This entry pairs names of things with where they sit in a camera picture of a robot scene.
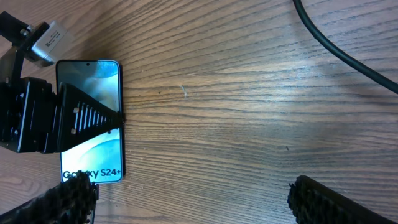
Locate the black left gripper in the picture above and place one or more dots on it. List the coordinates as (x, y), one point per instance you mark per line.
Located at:
(32, 120)

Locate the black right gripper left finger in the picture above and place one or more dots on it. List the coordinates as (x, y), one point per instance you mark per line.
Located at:
(70, 202)

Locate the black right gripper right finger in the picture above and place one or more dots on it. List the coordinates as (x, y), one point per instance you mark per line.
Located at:
(313, 203)

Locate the Samsung Galaxy smartphone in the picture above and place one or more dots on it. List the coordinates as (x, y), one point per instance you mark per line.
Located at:
(102, 157)

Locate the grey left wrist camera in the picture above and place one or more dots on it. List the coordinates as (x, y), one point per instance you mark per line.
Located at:
(50, 46)

